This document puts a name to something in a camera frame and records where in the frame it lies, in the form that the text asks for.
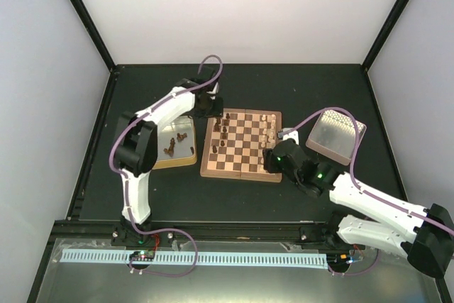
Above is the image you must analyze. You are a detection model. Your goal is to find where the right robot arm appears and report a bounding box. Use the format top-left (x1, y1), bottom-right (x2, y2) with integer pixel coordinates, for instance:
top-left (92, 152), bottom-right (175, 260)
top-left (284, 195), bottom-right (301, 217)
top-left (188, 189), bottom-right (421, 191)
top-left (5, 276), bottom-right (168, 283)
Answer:
top-left (262, 138), bottom-right (453, 279)

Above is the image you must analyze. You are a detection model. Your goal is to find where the controller board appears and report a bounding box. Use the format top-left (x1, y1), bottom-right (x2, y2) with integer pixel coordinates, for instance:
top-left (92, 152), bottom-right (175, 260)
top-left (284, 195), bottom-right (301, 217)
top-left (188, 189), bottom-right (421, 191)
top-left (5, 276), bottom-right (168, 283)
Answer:
top-left (326, 253), bottom-right (358, 264)
top-left (129, 250), bottom-right (155, 261)

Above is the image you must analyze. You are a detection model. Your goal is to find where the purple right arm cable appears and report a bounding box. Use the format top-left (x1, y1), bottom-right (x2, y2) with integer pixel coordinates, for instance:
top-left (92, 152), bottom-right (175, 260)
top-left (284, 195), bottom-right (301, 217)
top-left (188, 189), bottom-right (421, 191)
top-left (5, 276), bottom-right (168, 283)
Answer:
top-left (283, 107), bottom-right (454, 277)

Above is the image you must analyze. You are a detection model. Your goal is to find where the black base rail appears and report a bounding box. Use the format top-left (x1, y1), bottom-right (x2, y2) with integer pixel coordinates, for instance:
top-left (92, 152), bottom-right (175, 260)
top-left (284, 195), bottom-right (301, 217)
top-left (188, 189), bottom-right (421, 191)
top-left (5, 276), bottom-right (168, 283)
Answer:
top-left (50, 221), bottom-right (352, 250)

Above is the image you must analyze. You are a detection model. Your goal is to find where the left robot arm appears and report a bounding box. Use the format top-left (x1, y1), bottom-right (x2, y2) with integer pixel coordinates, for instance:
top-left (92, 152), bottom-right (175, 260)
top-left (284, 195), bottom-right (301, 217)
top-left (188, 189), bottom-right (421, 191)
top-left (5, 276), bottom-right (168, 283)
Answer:
top-left (109, 75), bottom-right (223, 246)

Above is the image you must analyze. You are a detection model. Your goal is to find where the black frame post right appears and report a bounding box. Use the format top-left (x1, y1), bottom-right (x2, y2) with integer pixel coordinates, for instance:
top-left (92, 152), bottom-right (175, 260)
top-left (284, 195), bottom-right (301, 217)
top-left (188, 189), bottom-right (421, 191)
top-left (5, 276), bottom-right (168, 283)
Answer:
top-left (361, 0), bottom-right (410, 72)

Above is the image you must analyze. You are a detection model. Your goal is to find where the left controller board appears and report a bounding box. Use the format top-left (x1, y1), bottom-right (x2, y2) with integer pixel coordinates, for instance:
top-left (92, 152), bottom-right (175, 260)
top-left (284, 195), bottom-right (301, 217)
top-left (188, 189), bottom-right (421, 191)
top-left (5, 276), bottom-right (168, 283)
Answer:
top-left (129, 250), bottom-right (155, 261)

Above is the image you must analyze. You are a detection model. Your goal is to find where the black frame post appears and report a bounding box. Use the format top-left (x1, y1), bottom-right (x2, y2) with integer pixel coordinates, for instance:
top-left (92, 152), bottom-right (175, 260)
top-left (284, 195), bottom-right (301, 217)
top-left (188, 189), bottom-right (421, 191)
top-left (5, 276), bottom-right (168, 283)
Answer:
top-left (361, 0), bottom-right (410, 72)
top-left (70, 0), bottom-right (116, 72)

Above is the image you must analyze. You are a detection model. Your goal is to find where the right controller board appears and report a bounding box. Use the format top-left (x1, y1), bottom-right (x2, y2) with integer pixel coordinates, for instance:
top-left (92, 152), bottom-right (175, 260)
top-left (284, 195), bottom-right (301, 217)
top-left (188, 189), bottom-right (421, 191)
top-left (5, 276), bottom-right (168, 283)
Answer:
top-left (326, 253), bottom-right (358, 264)

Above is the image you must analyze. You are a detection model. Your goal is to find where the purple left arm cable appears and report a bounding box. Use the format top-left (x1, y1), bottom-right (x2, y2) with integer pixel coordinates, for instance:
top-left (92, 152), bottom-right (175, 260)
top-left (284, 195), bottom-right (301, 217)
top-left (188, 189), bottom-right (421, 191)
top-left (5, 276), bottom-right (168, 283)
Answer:
top-left (108, 55), bottom-right (224, 277)

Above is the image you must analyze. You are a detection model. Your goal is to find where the dark chess piece in tin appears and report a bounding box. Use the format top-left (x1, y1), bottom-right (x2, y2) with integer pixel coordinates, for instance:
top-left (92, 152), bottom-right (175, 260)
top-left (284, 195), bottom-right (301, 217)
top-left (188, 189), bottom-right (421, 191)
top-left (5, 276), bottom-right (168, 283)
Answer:
top-left (163, 138), bottom-right (175, 158)

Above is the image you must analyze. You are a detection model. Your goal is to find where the black frame post left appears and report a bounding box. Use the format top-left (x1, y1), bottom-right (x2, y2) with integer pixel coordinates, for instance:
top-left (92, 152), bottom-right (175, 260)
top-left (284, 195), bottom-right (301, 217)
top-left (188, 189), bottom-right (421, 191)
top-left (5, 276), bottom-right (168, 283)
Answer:
top-left (70, 0), bottom-right (116, 72)

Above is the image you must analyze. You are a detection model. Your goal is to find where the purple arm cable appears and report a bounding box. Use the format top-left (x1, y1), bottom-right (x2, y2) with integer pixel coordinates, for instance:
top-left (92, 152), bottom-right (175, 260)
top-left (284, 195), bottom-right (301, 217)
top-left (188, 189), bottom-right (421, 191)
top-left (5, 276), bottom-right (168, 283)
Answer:
top-left (108, 55), bottom-right (224, 277)
top-left (283, 107), bottom-right (454, 277)

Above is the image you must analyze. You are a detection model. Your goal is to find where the white slotted cable duct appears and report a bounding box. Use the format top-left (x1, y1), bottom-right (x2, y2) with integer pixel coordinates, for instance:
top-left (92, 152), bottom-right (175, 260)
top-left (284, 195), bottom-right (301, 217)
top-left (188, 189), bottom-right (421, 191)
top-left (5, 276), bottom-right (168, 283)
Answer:
top-left (60, 249), bottom-right (328, 270)

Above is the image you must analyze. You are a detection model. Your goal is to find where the yellow metal tin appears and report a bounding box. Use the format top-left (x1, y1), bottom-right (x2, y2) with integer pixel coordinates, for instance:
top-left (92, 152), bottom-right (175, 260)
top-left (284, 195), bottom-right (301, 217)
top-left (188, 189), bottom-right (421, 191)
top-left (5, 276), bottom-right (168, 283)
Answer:
top-left (153, 116), bottom-right (197, 170)

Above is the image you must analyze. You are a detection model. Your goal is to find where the wooden chess board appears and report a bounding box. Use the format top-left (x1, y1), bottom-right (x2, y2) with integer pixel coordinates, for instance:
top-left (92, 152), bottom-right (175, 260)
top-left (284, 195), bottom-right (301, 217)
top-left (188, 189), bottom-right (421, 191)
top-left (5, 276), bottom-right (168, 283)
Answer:
top-left (200, 108), bottom-right (282, 183)

